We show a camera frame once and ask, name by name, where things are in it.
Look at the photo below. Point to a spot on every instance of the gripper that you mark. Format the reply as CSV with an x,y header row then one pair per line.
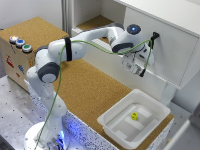
x,y
136,64

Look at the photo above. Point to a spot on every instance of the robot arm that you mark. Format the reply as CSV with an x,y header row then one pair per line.
x,y
50,66

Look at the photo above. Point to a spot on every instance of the white sliding door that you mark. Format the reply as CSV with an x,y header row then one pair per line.
x,y
173,50

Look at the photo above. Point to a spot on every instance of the yellow block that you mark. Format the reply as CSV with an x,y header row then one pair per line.
x,y
134,116

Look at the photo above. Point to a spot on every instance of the white cabinet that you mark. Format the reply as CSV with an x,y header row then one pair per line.
x,y
173,13

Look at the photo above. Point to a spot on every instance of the white plastic box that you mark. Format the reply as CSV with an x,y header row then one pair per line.
x,y
113,125

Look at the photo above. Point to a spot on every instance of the wooden drawer box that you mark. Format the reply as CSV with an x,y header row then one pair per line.
x,y
33,31

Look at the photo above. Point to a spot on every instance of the green button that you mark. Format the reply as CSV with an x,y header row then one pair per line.
x,y
26,48

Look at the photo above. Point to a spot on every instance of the blue button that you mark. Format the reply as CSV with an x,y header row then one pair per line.
x,y
20,42

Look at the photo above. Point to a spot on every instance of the red button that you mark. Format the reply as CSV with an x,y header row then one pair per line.
x,y
13,39

